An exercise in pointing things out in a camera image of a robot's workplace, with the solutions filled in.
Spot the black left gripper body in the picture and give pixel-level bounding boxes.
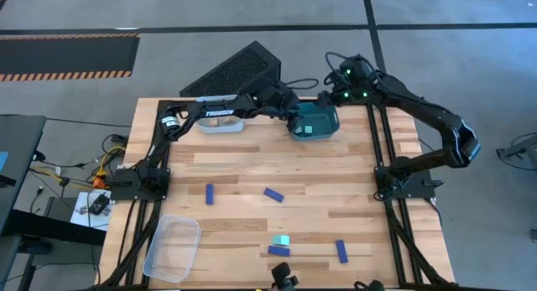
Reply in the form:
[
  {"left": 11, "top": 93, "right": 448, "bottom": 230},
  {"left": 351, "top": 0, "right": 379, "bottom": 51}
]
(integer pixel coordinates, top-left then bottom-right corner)
[{"left": 271, "top": 89, "right": 301, "bottom": 121}]

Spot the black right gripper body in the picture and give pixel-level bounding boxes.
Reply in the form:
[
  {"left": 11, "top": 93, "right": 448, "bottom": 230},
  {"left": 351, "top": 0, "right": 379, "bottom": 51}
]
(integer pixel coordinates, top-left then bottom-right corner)
[{"left": 325, "top": 83, "right": 370, "bottom": 107}]

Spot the teal plastic bin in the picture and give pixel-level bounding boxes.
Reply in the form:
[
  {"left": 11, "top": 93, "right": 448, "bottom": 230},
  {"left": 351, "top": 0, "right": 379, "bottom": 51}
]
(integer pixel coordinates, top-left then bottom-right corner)
[{"left": 289, "top": 101, "right": 340, "bottom": 142}]

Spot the black perforated computer case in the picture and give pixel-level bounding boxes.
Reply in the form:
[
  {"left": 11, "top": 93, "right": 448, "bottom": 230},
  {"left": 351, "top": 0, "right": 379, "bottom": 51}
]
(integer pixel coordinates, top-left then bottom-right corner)
[{"left": 179, "top": 39, "right": 282, "bottom": 100}]

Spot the white plastic bin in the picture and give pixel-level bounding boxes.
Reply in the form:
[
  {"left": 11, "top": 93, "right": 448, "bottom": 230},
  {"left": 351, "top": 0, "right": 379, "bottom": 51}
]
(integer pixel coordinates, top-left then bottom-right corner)
[{"left": 195, "top": 94, "right": 247, "bottom": 135}]

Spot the clear plastic bin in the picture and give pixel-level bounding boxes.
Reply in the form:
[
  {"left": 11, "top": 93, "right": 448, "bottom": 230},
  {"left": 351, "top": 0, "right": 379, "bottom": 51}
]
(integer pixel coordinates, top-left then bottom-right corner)
[{"left": 142, "top": 214, "right": 202, "bottom": 283}]

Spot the black clamp knob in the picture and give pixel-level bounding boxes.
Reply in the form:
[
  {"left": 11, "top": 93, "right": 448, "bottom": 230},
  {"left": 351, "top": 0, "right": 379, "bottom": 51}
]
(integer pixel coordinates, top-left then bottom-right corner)
[{"left": 353, "top": 278, "right": 386, "bottom": 291}]

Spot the grey stand leg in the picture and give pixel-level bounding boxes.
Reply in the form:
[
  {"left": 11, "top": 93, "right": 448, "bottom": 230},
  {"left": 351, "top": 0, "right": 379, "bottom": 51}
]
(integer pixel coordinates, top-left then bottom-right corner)
[{"left": 496, "top": 133, "right": 537, "bottom": 173}]

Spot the small black device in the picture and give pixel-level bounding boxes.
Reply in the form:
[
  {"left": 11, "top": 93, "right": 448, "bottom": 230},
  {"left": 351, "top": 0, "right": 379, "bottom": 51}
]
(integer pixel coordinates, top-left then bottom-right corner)
[{"left": 87, "top": 193, "right": 111, "bottom": 216}]

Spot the black hazard-striped floor mat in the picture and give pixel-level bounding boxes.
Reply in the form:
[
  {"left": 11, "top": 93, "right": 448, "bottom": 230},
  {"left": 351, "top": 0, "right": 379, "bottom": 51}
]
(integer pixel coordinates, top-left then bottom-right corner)
[{"left": 0, "top": 33, "right": 141, "bottom": 82}]

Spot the white paper sheet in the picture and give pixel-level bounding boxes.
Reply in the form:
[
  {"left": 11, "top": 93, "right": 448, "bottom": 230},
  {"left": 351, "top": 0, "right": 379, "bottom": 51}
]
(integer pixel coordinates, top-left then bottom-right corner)
[{"left": 70, "top": 190, "right": 112, "bottom": 232}]

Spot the black desk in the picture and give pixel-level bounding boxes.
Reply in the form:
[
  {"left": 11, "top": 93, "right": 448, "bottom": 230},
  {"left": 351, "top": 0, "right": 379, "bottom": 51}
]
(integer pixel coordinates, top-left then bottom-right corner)
[{"left": 0, "top": 113, "right": 106, "bottom": 291}]

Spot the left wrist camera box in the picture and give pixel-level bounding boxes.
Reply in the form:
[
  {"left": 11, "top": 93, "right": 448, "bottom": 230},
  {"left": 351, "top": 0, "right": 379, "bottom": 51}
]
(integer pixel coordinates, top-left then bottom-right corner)
[{"left": 253, "top": 77, "right": 281, "bottom": 102}]

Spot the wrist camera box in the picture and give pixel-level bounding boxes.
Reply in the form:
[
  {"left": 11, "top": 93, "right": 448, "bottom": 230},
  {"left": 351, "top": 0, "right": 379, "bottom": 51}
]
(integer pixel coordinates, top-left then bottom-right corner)
[
  {"left": 253, "top": 77, "right": 281, "bottom": 102},
  {"left": 338, "top": 55, "right": 370, "bottom": 85}
]

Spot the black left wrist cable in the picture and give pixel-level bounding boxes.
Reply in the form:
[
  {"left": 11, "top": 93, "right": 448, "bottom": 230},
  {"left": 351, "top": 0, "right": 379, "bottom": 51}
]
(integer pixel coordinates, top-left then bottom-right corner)
[{"left": 284, "top": 77, "right": 320, "bottom": 91}]

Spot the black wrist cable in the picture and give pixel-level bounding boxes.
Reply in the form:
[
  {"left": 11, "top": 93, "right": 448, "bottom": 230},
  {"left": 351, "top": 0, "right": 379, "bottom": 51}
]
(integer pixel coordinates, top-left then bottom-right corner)
[
  {"left": 325, "top": 51, "right": 349, "bottom": 86},
  {"left": 284, "top": 77, "right": 320, "bottom": 91}
]

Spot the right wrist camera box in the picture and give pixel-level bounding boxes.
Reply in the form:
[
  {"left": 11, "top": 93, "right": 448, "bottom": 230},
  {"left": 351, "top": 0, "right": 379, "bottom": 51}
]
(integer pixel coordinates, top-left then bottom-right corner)
[{"left": 338, "top": 55, "right": 370, "bottom": 85}]

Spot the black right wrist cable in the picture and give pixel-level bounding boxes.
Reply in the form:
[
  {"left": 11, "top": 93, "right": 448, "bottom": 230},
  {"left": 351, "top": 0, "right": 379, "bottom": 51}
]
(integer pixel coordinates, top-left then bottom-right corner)
[{"left": 325, "top": 51, "right": 349, "bottom": 86}]

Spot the black table-level camera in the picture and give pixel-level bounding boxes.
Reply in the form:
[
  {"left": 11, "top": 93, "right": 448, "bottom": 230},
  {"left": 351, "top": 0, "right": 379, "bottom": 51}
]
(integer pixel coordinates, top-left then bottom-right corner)
[{"left": 270, "top": 261, "right": 300, "bottom": 291}]

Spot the yellow cable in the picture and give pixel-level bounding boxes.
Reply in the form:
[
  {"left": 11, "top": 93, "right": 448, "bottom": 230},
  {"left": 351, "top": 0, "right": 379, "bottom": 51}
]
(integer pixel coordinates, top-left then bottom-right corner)
[{"left": 94, "top": 144, "right": 127, "bottom": 179}]

